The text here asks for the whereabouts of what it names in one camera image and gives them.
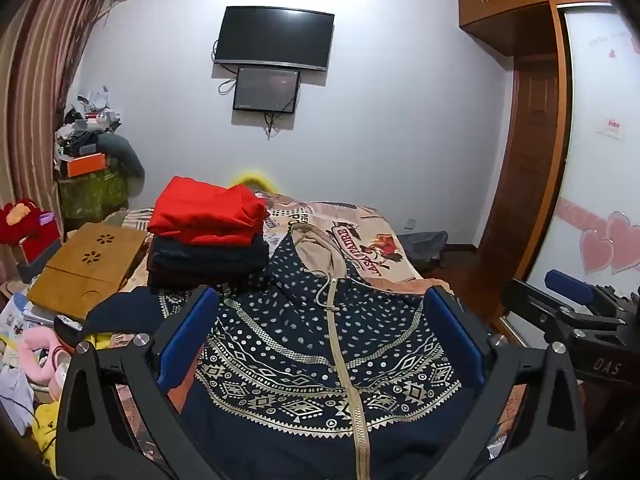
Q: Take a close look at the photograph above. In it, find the white sliding door with hearts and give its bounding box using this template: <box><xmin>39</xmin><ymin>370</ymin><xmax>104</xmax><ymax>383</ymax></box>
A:
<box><xmin>524</xmin><ymin>4</ymin><xmax>640</xmax><ymax>313</ymax></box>

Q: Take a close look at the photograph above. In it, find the green cloth-covered cabinet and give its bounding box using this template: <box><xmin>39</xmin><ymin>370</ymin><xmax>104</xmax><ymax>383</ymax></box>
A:
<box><xmin>57</xmin><ymin>165</ymin><xmax>131</xmax><ymax>219</ymax></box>

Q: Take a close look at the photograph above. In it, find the wall-mounted black television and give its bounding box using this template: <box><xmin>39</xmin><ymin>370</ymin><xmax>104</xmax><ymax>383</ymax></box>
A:
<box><xmin>212</xmin><ymin>6</ymin><xmax>335</xmax><ymax>73</ymax></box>

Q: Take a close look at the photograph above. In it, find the yellow foam hoop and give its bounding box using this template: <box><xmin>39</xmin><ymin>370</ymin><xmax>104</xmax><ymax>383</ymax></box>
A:
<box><xmin>229</xmin><ymin>170</ymin><xmax>274</xmax><ymax>194</ymax></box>

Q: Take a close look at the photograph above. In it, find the small wall-mounted monitor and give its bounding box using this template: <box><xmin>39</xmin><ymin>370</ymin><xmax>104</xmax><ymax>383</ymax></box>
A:
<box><xmin>232</xmin><ymin>66</ymin><xmax>301</xmax><ymax>114</ymax></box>

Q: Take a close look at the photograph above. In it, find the grey bag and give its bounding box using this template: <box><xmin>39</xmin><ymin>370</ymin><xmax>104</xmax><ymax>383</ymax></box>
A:
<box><xmin>400</xmin><ymin>230</ymin><xmax>449</xmax><ymax>267</ymax></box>

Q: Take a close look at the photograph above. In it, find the striped brown curtain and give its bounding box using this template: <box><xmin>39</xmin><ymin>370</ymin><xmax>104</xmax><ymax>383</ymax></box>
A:
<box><xmin>0</xmin><ymin>0</ymin><xmax>132</xmax><ymax>223</ymax></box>

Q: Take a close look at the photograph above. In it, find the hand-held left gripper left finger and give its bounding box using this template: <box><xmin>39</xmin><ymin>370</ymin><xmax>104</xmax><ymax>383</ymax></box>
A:
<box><xmin>56</xmin><ymin>285</ymin><xmax>221</xmax><ymax>480</ymax></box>

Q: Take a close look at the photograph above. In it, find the red plush toy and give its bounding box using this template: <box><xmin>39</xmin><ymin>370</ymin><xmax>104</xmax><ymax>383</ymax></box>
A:
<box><xmin>0</xmin><ymin>199</ymin><xmax>57</xmax><ymax>262</ymax></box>

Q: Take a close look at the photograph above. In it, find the pile of household clutter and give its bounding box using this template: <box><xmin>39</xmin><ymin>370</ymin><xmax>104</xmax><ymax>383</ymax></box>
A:
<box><xmin>54</xmin><ymin>84</ymin><xmax>124</xmax><ymax>162</ymax></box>

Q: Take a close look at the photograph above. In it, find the navy patterned zip hoodie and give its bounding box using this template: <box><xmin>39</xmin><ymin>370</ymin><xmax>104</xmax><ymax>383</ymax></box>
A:
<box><xmin>80</xmin><ymin>222</ymin><xmax>476</xmax><ymax>480</ymax></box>

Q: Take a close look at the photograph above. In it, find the wooden lap desk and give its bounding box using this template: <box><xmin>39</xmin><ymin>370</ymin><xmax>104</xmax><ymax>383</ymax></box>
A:
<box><xmin>27</xmin><ymin>222</ymin><xmax>149</xmax><ymax>322</ymax></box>

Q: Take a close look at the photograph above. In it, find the yellow cloth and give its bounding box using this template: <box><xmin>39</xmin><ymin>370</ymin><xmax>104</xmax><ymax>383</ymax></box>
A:
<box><xmin>31</xmin><ymin>399</ymin><xmax>60</xmax><ymax>477</ymax></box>

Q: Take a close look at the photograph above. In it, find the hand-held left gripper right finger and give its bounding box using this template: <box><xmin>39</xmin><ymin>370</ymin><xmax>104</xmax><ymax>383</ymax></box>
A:
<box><xmin>424</xmin><ymin>286</ymin><xmax>588</xmax><ymax>480</ymax></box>

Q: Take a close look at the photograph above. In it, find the wooden overhead cabinet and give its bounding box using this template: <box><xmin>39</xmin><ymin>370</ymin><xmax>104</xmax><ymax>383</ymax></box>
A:
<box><xmin>457</xmin><ymin>0</ymin><xmax>622</xmax><ymax>57</ymax></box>

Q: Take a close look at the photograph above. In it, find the red folded garment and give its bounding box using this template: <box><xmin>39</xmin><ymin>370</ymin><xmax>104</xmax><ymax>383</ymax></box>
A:
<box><xmin>149</xmin><ymin>176</ymin><xmax>271</xmax><ymax>247</ymax></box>

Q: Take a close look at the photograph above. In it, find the navy folded garment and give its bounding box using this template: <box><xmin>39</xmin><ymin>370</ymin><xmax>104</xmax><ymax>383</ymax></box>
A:
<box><xmin>149</xmin><ymin>232</ymin><xmax>271</xmax><ymax>275</ymax></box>

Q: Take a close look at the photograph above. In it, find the wooden door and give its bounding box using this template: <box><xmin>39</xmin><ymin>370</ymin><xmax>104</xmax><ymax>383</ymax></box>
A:
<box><xmin>480</xmin><ymin>55</ymin><xmax>574</xmax><ymax>322</ymax></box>

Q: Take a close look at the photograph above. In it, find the orange box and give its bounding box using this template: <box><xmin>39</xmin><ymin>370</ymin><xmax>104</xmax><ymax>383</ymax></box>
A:
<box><xmin>65</xmin><ymin>152</ymin><xmax>109</xmax><ymax>177</ymax></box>

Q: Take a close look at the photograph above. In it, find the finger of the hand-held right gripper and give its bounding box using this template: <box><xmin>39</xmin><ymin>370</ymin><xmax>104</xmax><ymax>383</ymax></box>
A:
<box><xmin>545</xmin><ymin>269</ymin><xmax>624</xmax><ymax>307</ymax></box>
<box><xmin>501</xmin><ymin>279</ymin><xmax>617</xmax><ymax>334</ymax></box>

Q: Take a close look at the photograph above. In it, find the stack of booklets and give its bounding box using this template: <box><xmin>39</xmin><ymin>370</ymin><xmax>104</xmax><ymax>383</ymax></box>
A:
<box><xmin>0</xmin><ymin>290</ymin><xmax>57</xmax><ymax>343</ymax></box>

